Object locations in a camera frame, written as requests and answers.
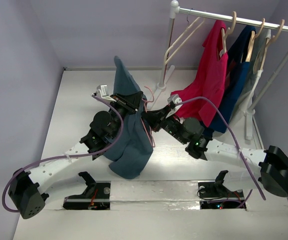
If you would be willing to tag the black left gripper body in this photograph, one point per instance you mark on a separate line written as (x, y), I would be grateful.
(123, 103)

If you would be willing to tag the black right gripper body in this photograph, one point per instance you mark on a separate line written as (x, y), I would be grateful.
(158, 119)

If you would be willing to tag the pink wire hanger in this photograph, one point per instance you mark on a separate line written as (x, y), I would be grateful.
(144, 120)

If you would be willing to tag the teal blue t-shirt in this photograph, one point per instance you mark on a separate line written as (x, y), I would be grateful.
(133, 149)

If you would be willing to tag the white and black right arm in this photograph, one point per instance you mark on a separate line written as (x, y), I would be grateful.
(265, 168)

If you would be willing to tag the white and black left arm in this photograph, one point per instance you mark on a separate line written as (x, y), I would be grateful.
(28, 187)

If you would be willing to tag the cream plastic hanger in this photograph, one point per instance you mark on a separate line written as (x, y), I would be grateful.
(180, 41)

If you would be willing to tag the magenta red t-shirt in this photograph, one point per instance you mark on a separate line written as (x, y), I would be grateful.
(209, 81)

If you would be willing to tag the wooden hanger with red shirt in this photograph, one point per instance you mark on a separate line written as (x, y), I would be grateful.
(226, 33)

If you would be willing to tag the navy blue t-shirt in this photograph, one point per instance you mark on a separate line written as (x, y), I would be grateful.
(236, 73)

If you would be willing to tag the wooden hanger with navy shirt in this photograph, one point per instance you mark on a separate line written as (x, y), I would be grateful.
(252, 40)

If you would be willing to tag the pale grey-green t-shirt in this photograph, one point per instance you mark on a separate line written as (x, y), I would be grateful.
(252, 79)

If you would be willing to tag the wooden hanger with grey shirt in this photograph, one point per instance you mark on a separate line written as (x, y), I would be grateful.
(262, 53)

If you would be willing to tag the white clothes rack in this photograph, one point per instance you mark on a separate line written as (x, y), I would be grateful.
(217, 124)

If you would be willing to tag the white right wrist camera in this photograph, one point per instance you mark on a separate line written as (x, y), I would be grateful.
(175, 99)

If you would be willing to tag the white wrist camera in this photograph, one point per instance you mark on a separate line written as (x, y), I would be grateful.
(175, 99)
(103, 90)

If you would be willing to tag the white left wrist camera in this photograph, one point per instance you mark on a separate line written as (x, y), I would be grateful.
(103, 90)

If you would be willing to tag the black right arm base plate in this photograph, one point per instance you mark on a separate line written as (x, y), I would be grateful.
(214, 195)

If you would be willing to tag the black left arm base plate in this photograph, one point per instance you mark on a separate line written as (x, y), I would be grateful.
(96, 196)

